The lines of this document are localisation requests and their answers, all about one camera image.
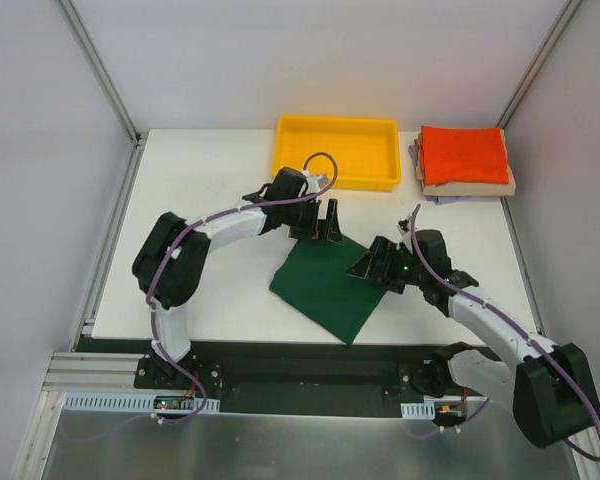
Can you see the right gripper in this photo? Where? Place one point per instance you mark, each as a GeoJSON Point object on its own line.
{"type": "Point", "coordinates": [380, 267]}

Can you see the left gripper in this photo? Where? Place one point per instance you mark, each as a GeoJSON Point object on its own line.
{"type": "Point", "coordinates": [315, 231]}

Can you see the green t-shirt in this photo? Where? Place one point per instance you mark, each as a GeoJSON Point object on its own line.
{"type": "Point", "coordinates": [314, 281]}

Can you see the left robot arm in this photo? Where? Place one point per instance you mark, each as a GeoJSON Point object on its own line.
{"type": "Point", "coordinates": [171, 261]}

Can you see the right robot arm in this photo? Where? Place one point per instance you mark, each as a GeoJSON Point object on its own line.
{"type": "Point", "coordinates": [548, 388]}

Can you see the yellow plastic tray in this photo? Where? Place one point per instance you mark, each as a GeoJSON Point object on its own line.
{"type": "Point", "coordinates": [366, 150]}

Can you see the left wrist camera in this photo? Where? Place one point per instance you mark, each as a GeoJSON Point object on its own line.
{"type": "Point", "coordinates": [290, 183]}

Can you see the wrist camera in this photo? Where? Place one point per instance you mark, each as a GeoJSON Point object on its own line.
{"type": "Point", "coordinates": [290, 183]}
{"type": "Point", "coordinates": [433, 248]}

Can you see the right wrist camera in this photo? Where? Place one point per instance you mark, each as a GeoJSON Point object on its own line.
{"type": "Point", "coordinates": [433, 248]}

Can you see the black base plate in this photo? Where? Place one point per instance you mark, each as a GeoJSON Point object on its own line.
{"type": "Point", "coordinates": [325, 401]}

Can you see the right white cable duct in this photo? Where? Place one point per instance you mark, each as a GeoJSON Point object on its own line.
{"type": "Point", "coordinates": [418, 411]}

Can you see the white cable duct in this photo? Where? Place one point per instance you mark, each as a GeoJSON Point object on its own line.
{"type": "Point", "coordinates": [418, 411]}
{"type": "Point", "coordinates": [138, 403]}

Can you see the front aluminium rail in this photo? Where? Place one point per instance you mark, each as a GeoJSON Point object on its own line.
{"type": "Point", "coordinates": [80, 370]}

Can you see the left white cable duct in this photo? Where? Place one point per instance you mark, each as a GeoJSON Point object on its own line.
{"type": "Point", "coordinates": [138, 403]}

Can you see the left aluminium frame post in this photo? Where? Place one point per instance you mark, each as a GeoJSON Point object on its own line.
{"type": "Point", "coordinates": [89, 50]}

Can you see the aluminium frame post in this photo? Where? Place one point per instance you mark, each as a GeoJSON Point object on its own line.
{"type": "Point", "coordinates": [89, 50]}
{"type": "Point", "coordinates": [568, 12]}

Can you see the right aluminium frame post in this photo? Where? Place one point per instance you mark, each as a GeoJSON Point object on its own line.
{"type": "Point", "coordinates": [568, 12]}

